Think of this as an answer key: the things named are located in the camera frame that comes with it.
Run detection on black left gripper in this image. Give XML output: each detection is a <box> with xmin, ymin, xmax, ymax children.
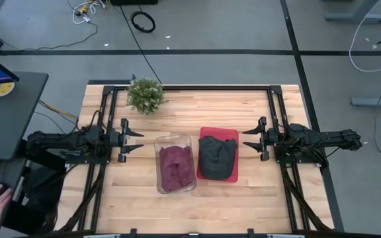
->
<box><xmin>108</xmin><ymin>118</ymin><xmax>145</xmax><ymax>163</ymax></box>

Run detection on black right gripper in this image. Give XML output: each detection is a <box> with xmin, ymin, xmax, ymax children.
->
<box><xmin>242</xmin><ymin>116</ymin><xmax>279</xmax><ymax>162</ymax></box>

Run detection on dark grey hat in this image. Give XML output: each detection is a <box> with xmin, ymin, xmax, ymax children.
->
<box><xmin>198</xmin><ymin>136</ymin><xmax>239</xmax><ymax>181</ymax></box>

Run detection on maroon corduroy hat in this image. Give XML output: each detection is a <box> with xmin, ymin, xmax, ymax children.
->
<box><xmin>159</xmin><ymin>145</ymin><xmax>196</xmax><ymax>193</ymax></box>

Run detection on red plastic bin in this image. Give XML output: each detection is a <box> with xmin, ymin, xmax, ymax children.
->
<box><xmin>196</xmin><ymin>126</ymin><xmax>240</xmax><ymax>183</ymax></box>

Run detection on clear plastic bin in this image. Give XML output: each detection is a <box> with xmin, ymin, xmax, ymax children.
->
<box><xmin>153</xmin><ymin>133</ymin><xmax>198</xmax><ymax>195</ymax></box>

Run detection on green potted plant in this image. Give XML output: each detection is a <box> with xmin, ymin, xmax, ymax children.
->
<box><xmin>126</xmin><ymin>76</ymin><xmax>165</xmax><ymax>116</ymax></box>

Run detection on grey desk foot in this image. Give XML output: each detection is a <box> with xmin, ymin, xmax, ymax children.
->
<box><xmin>351</xmin><ymin>89</ymin><xmax>381</xmax><ymax>108</ymax></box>
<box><xmin>324</xmin><ymin>0</ymin><xmax>381</xmax><ymax>24</ymax></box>

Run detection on black desk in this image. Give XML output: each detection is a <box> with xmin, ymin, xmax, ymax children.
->
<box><xmin>0</xmin><ymin>71</ymin><xmax>49</xmax><ymax>161</ymax></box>

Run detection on black computer mouse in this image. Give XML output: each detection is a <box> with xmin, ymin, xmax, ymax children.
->
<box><xmin>0</xmin><ymin>182</ymin><xmax>13</xmax><ymax>199</ymax></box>

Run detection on black cable bundle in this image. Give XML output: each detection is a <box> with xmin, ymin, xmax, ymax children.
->
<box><xmin>281</xmin><ymin>163</ymin><xmax>330</xmax><ymax>231</ymax></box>
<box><xmin>58</xmin><ymin>163</ymin><xmax>107</xmax><ymax>232</ymax></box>

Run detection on yellow cables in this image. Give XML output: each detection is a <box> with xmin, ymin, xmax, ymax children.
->
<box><xmin>38</xmin><ymin>99</ymin><xmax>79</xmax><ymax>120</ymax></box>

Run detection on black aluminium frame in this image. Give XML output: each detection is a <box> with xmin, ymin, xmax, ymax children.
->
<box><xmin>54</xmin><ymin>84</ymin><xmax>335</xmax><ymax>238</ymax></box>

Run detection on coiled black cable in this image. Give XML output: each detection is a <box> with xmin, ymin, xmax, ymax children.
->
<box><xmin>130</xmin><ymin>11</ymin><xmax>157</xmax><ymax>34</ymax></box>

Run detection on thin black cable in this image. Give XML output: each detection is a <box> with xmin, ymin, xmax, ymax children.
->
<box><xmin>0</xmin><ymin>21</ymin><xmax>99</xmax><ymax>51</ymax></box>

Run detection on white cable bundle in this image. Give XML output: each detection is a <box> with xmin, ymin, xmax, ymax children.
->
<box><xmin>67</xmin><ymin>0</ymin><xmax>107</xmax><ymax>26</ymax></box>

